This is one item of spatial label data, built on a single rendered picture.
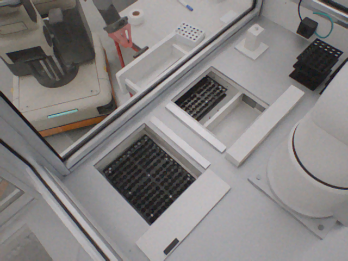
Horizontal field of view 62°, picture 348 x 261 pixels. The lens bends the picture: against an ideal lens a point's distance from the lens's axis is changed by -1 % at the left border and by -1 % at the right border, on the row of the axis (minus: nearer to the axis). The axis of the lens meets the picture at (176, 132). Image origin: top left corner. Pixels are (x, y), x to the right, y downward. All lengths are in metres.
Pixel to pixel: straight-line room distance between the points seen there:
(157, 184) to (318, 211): 0.43
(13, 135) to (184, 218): 0.44
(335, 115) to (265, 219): 0.52
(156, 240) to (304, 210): 0.38
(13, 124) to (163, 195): 0.43
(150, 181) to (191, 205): 0.16
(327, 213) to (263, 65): 0.52
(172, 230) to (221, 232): 0.12
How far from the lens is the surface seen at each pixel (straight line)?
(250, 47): 1.08
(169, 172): 0.87
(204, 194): 0.79
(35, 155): 0.75
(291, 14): 1.18
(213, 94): 1.01
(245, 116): 1.06
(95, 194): 0.84
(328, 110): 0.32
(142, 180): 0.87
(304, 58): 0.99
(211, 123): 0.96
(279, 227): 0.81
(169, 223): 0.77
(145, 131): 1.02
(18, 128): 0.68
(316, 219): 0.83
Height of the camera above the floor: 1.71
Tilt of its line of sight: 60 degrees down
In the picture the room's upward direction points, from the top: 4 degrees counter-clockwise
